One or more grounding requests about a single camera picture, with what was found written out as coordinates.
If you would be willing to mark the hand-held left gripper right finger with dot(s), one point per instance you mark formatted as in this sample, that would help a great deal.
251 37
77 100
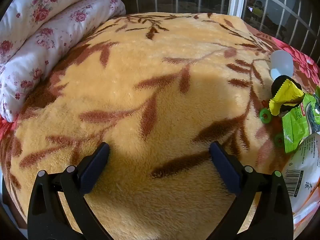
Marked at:
225 167

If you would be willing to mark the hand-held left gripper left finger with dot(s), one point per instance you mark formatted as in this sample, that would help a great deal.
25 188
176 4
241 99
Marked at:
96 166

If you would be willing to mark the red toy car green wheels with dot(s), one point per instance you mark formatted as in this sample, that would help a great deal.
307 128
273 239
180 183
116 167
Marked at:
265 116

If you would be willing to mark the green snack packet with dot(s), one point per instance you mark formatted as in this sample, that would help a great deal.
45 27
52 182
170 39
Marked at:
295 130

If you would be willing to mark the white plastic bag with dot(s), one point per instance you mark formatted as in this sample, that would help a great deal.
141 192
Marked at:
305 175

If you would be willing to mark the black round object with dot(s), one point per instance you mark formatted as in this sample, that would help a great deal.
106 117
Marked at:
276 87

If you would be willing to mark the yellow snack wrapper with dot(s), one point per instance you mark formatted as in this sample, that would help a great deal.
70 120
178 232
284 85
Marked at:
287 95

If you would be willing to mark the translucent white plastic cup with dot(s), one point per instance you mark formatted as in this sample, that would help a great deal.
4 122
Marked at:
281 62

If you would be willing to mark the yellow floral plush blanket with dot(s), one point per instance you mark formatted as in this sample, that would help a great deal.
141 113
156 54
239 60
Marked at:
150 80

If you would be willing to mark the white floral quilt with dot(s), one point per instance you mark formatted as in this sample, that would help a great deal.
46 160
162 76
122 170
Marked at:
50 30

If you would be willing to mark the grey window railing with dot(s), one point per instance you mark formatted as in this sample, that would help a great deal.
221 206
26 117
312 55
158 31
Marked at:
283 22

